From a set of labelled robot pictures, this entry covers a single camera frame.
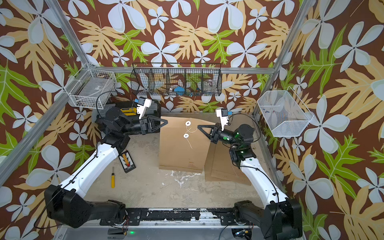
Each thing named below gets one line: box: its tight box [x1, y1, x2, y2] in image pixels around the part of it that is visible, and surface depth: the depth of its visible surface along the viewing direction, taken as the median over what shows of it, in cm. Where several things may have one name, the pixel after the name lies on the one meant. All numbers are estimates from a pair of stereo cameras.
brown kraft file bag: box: [158, 116, 215, 173], surface depth 69 cm
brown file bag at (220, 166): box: [204, 141, 252, 186], surface depth 89 cm
